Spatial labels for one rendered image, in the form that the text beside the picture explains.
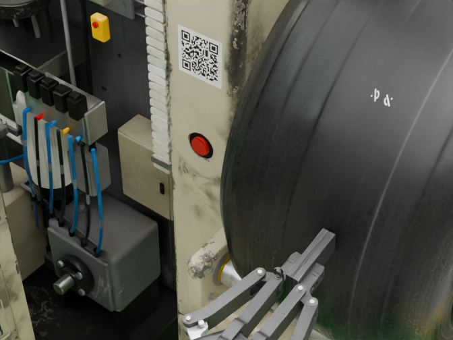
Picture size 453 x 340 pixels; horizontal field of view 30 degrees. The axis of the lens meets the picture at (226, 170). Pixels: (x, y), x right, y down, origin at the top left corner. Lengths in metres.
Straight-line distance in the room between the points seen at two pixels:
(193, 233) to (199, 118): 0.25
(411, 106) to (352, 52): 0.09
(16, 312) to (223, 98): 0.61
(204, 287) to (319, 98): 0.48
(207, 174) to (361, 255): 0.45
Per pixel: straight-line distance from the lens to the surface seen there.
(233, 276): 1.27
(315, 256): 0.86
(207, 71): 1.16
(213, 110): 1.19
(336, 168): 0.87
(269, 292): 0.84
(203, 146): 1.24
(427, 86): 0.85
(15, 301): 1.55
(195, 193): 1.33
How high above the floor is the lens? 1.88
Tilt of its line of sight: 43 degrees down
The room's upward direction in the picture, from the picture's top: 1 degrees clockwise
